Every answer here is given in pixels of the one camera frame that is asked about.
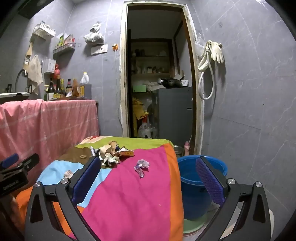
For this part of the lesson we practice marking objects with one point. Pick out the beige towel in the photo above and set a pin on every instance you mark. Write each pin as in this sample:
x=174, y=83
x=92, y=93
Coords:
x=35, y=71

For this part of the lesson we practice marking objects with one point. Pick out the pale seasoning packet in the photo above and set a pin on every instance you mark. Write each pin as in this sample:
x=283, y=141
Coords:
x=69, y=39

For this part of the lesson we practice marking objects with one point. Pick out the large oil jug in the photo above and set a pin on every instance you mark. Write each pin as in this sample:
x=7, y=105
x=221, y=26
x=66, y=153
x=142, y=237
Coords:
x=85, y=89

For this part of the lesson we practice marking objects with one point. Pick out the purple wrapper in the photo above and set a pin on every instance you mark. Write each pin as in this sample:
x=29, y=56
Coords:
x=141, y=167

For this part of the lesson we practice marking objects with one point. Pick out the green glass bottle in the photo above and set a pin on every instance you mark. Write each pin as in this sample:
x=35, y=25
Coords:
x=49, y=91

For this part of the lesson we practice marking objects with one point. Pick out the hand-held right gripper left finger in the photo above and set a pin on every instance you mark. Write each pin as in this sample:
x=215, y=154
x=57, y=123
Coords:
x=86, y=180

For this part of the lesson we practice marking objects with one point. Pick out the green seasoning packet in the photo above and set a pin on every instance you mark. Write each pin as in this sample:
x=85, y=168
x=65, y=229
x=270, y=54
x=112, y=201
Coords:
x=60, y=39

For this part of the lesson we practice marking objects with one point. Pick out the orange carton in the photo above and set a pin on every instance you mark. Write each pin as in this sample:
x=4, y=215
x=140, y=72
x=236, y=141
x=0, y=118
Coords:
x=126, y=153

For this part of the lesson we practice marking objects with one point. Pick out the yellow paper bag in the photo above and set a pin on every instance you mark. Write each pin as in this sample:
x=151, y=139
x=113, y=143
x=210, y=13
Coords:
x=138, y=109

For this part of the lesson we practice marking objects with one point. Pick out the slim sauce bottle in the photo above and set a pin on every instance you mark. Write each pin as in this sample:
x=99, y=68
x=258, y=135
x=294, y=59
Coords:
x=63, y=89

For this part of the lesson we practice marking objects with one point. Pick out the metal faucet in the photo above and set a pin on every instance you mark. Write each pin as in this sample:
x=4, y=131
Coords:
x=19, y=75

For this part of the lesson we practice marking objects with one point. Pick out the orange wall hook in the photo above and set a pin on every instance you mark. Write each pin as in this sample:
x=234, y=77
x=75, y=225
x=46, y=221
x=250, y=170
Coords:
x=115, y=47

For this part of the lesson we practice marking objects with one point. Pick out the tall dark sauce bottle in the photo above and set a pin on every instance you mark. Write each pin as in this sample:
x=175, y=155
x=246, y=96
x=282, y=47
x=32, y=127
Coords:
x=57, y=89

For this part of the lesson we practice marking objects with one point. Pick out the wall socket panel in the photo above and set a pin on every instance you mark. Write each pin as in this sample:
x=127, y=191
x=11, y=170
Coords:
x=99, y=49

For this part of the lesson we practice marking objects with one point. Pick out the hanging plastic bag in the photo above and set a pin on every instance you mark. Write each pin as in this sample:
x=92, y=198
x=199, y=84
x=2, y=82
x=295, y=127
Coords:
x=93, y=36

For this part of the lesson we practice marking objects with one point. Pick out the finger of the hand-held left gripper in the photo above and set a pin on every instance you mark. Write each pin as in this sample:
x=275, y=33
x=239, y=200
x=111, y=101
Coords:
x=29, y=162
x=9, y=160

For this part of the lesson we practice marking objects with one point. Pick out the orange brown sauce bottle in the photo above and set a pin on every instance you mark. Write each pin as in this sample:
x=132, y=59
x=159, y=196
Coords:
x=75, y=90

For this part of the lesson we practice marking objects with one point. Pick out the soy sauce bottle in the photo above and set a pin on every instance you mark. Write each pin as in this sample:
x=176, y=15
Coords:
x=69, y=89

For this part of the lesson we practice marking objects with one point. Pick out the colourful patchwork blanket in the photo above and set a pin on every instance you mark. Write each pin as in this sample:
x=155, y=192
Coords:
x=138, y=197

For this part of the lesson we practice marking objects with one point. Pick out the wooden brush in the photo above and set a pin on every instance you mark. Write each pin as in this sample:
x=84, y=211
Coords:
x=28, y=58

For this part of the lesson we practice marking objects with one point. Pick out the red plastic bag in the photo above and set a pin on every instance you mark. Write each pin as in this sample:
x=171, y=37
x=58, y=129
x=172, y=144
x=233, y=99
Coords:
x=56, y=71

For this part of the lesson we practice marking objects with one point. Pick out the pink brush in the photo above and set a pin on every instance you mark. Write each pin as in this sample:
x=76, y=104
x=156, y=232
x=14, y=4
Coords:
x=187, y=148

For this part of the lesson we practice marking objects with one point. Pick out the green box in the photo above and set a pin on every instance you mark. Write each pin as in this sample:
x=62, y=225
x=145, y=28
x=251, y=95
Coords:
x=139, y=88

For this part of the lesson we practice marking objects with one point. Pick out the black wok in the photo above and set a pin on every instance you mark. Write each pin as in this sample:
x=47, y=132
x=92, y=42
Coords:
x=172, y=83

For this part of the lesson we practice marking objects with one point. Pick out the wooden storage shelf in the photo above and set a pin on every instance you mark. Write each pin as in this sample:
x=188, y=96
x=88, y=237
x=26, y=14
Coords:
x=150, y=56

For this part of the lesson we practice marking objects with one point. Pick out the dark wrapper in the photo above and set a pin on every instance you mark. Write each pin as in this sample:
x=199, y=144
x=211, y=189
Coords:
x=96, y=152

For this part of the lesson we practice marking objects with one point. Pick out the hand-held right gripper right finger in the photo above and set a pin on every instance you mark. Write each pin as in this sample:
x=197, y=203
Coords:
x=210, y=180

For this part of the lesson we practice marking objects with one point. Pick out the white wall basket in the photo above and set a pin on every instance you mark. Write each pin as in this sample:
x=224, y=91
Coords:
x=44, y=30

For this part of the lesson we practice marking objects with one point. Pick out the clear plastic bag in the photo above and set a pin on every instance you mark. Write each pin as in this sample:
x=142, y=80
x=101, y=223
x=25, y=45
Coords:
x=199, y=46

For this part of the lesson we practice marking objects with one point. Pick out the small paper ball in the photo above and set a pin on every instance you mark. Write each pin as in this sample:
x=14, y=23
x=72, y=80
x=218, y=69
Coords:
x=68, y=174

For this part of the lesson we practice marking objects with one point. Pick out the pink checked cloth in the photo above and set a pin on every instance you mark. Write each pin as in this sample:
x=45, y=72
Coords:
x=46, y=127

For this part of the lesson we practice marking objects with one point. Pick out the wooden door frame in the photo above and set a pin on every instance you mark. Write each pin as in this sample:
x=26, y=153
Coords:
x=123, y=92

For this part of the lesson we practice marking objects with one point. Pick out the blue plastic bucket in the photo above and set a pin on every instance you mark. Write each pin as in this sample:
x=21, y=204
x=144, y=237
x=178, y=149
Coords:
x=192, y=192

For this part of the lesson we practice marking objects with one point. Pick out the metal bowl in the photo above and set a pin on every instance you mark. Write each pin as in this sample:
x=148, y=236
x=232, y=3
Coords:
x=177, y=150

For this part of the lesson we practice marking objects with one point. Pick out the grey wall shelf rack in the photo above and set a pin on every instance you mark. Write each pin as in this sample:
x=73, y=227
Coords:
x=63, y=49

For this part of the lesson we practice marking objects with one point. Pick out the white rubber gloves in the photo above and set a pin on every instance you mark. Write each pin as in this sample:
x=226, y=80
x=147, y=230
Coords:
x=217, y=53

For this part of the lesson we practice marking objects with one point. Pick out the small white appliance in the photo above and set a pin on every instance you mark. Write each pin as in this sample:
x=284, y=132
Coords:
x=185, y=83

